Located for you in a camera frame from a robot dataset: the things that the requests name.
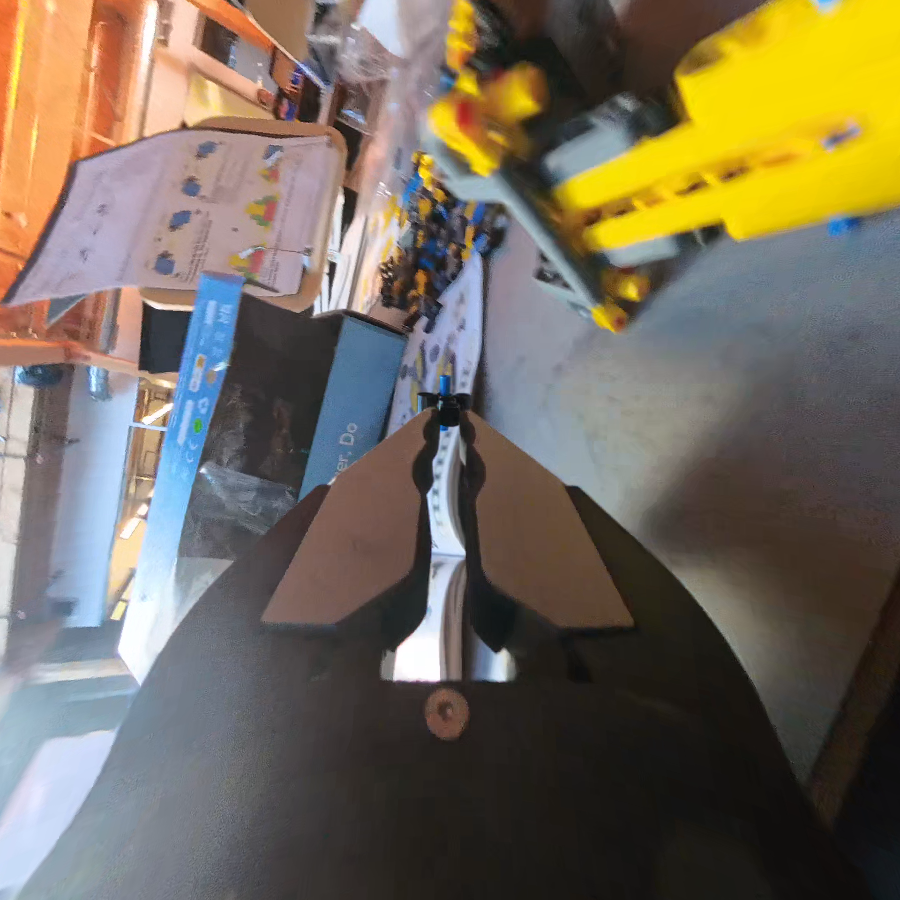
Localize open instruction booklet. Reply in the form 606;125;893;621
387;249;486;683

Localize clear plastic bag of parts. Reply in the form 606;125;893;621
179;460;300;560

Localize black connector piece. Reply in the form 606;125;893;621
416;375;472;431

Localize yellow grey brick vehicle model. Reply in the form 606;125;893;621
422;0;900;335

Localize grey desk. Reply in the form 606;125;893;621
394;204;900;781

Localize pile of loose building pieces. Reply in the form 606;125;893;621
376;148;507;331

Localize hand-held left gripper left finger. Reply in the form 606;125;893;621
260;408;437;648

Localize blue cardboard kit box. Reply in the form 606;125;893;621
116;270;410;679

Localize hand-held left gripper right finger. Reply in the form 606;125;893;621
459;410;635;653

